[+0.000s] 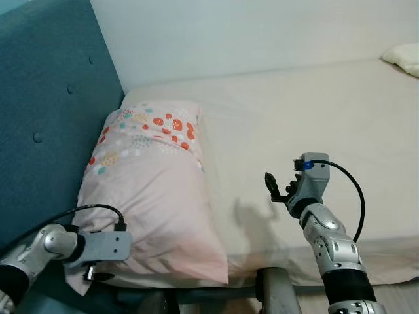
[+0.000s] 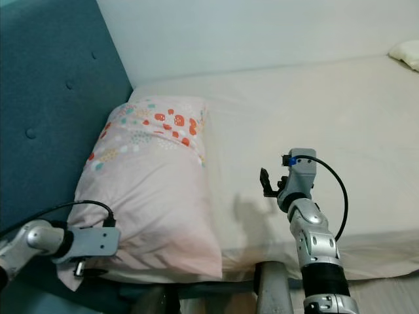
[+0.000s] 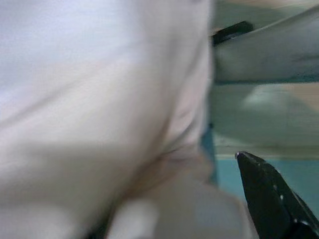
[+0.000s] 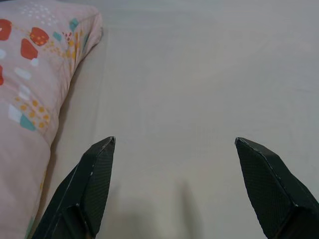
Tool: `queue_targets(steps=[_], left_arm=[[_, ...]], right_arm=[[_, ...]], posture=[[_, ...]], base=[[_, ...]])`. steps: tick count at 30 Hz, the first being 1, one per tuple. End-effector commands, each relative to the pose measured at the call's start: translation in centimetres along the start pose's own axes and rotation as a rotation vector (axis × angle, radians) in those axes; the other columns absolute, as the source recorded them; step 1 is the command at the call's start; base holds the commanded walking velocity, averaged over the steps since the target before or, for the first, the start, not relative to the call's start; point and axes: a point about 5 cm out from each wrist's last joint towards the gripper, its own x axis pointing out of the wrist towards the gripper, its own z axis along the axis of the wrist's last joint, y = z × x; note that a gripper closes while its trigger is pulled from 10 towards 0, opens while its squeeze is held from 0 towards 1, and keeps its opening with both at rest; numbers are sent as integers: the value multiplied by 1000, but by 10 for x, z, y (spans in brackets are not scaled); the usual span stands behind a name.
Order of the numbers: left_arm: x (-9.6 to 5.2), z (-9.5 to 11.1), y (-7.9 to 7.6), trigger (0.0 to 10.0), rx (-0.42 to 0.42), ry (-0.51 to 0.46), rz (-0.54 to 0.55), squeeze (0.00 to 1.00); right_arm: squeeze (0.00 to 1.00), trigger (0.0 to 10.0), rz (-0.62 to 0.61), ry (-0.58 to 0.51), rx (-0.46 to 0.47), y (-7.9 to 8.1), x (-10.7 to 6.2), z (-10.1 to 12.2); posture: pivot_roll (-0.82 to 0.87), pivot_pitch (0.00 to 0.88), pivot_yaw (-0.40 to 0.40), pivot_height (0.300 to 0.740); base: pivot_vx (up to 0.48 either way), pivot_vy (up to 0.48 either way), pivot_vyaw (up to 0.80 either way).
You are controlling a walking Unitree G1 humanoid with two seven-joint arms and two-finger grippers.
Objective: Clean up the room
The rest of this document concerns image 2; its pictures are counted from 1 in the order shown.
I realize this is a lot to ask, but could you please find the pink patterned pillow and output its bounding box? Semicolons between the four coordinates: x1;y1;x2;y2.
58;96;223;292

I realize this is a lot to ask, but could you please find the grey left robot leg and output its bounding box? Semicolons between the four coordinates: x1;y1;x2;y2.
134;287;181;314

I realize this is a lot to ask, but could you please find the grey robot leg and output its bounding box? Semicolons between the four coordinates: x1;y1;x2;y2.
255;262;295;314
134;287;181;314

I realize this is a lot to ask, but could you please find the bed with beige sheet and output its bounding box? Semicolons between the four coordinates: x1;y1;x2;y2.
128;52;419;283

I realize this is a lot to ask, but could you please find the grey right robot leg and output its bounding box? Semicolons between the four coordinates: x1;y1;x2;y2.
255;262;295;314

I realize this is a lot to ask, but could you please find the cream cartoon print blanket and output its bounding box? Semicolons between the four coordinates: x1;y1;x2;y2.
388;39;419;73

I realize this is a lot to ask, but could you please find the teal upholstered headboard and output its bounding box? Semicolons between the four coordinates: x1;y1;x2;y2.
0;0;133;236

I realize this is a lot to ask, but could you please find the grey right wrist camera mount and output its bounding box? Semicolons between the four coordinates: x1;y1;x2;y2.
282;148;318;203

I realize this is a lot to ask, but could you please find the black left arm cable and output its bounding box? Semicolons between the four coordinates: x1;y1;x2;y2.
0;200;117;239

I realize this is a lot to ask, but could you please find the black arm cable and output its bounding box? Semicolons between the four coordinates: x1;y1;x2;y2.
0;200;117;239
285;154;349;241

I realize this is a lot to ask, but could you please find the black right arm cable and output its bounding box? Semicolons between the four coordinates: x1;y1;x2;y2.
285;154;349;241

